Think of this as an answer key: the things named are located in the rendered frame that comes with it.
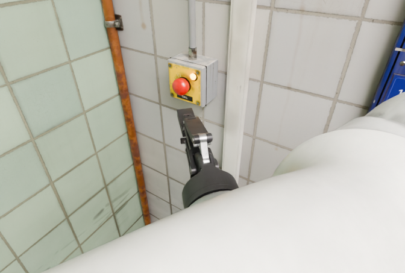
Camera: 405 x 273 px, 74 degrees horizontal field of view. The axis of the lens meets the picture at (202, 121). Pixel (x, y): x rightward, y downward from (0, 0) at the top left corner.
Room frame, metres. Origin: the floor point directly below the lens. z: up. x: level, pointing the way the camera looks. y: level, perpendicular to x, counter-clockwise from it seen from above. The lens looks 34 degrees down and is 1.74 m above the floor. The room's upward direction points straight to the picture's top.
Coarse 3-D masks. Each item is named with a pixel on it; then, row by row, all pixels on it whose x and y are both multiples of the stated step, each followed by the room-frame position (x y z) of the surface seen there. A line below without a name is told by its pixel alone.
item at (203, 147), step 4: (200, 136) 0.28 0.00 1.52; (204, 136) 0.28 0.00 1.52; (200, 140) 0.28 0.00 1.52; (204, 140) 0.28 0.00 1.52; (196, 144) 0.29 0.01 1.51; (200, 144) 0.28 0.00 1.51; (204, 144) 0.28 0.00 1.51; (208, 144) 0.29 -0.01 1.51; (200, 148) 0.28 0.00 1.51; (204, 148) 0.27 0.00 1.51; (204, 152) 0.27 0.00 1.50; (208, 152) 0.27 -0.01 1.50; (204, 156) 0.27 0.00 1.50; (208, 156) 0.27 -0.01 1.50; (204, 160) 0.26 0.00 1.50; (208, 160) 0.26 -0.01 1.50
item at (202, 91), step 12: (168, 60) 0.59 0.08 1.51; (180, 60) 0.59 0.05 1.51; (204, 60) 0.59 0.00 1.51; (216, 60) 0.59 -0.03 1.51; (168, 72) 0.59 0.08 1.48; (180, 72) 0.57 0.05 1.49; (192, 72) 0.55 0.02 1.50; (204, 72) 0.55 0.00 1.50; (216, 72) 0.59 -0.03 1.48; (192, 84) 0.55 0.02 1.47; (204, 84) 0.55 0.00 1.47; (216, 84) 0.59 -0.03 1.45; (180, 96) 0.57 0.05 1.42; (192, 96) 0.55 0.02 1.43; (204, 96) 0.55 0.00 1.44
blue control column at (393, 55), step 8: (400, 32) 0.41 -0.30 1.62; (400, 40) 0.40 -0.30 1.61; (392, 56) 0.40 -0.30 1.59; (400, 56) 0.40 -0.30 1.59; (392, 64) 0.40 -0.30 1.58; (384, 72) 0.41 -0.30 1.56; (392, 72) 0.40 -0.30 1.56; (400, 72) 0.39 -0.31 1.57; (384, 80) 0.40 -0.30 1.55; (392, 80) 0.40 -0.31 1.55; (376, 96) 0.40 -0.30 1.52; (384, 96) 0.40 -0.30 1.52; (368, 112) 0.41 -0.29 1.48
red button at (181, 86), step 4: (176, 80) 0.55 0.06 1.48; (180, 80) 0.55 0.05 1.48; (184, 80) 0.55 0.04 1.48; (172, 84) 0.55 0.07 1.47; (176, 84) 0.54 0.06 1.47; (180, 84) 0.54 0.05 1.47; (184, 84) 0.54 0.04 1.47; (188, 84) 0.55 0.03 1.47; (172, 88) 0.56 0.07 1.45; (176, 88) 0.54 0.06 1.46; (180, 88) 0.54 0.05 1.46; (184, 88) 0.54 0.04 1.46; (188, 88) 0.55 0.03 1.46; (176, 92) 0.55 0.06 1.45; (180, 92) 0.54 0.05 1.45; (184, 92) 0.54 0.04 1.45
